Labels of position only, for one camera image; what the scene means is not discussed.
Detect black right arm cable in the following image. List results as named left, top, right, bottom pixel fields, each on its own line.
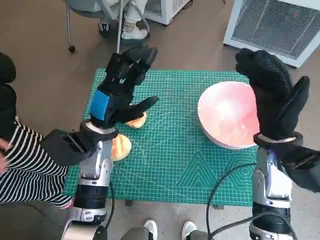
left=206, top=162, right=300, bottom=240

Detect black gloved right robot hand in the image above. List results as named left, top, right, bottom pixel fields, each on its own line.
left=235, top=48, right=310, bottom=142

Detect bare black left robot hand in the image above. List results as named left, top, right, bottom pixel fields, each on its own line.
left=89, top=45, right=160, bottom=131

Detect grey office chair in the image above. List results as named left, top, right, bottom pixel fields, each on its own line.
left=63, top=0, right=151, bottom=55

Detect green cutting mat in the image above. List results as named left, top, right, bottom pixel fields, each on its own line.
left=64, top=68, right=261, bottom=207

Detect round bread bun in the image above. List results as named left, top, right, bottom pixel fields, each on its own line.
left=110, top=133, right=133, bottom=162

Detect person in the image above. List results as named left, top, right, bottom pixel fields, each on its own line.
left=98, top=0, right=150, bottom=41
left=0, top=52, right=76, bottom=210
left=121, top=219, right=210, bottom=240

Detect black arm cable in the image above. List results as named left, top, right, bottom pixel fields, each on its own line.
left=206, top=162, right=300, bottom=240
left=103, top=182, right=116, bottom=232

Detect large white grille appliance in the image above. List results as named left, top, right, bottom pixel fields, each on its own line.
left=223, top=0, right=320, bottom=69

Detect long striped bread loaf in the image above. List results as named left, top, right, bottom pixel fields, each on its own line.
left=124, top=111, right=148, bottom=130

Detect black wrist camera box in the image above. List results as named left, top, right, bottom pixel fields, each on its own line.
left=274, top=144, right=320, bottom=193
left=39, top=129, right=97, bottom=167

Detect pink bowl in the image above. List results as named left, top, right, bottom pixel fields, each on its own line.
left=197, top=81, right=261, bottom=150

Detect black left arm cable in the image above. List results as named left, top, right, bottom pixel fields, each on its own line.
left=103, top=182, right=116, bottom=232

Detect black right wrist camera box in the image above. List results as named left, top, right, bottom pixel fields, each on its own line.
left=274, top=144, right=320, bottom=193

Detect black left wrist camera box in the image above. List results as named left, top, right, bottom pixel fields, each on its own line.
left=39, top=129, right=97, bottom=167

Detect small white grille appliance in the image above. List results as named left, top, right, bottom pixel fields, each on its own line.
left=143, top=0, right=193, bottom=26

